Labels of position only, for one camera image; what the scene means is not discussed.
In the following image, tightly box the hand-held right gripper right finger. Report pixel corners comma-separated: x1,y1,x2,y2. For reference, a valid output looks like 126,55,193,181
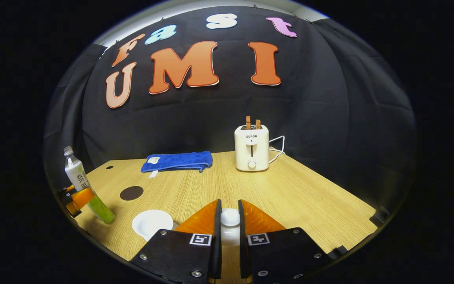
238,199,330,284

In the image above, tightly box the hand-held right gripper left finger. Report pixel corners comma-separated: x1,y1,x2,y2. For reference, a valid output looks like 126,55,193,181
130,199,223,284

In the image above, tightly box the clear water bottle white label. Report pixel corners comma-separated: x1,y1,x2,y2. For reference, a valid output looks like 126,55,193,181
63,146,116,224

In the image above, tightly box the white teacup lid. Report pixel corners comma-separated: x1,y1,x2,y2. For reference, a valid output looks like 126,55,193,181
220,208,241,247

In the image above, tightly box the dark round coaster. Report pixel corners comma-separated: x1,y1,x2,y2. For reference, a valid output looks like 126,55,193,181
119,186,144,201

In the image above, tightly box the white teacup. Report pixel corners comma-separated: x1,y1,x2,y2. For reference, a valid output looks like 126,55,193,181
132,209,173,238

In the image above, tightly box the blue towel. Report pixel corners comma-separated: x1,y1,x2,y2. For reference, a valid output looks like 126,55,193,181
141,151,214,178

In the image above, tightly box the white toaster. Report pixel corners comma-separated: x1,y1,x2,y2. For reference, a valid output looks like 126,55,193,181
234,125,270,172

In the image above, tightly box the black table clamp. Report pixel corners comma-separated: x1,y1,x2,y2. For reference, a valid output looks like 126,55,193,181
370,206,391,227

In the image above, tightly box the black backdrop cloth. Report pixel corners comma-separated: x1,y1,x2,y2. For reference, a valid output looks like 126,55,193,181
43,6,417,206

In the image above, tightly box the white toaster cable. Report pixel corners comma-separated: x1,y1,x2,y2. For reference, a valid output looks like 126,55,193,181
268,136,286,164

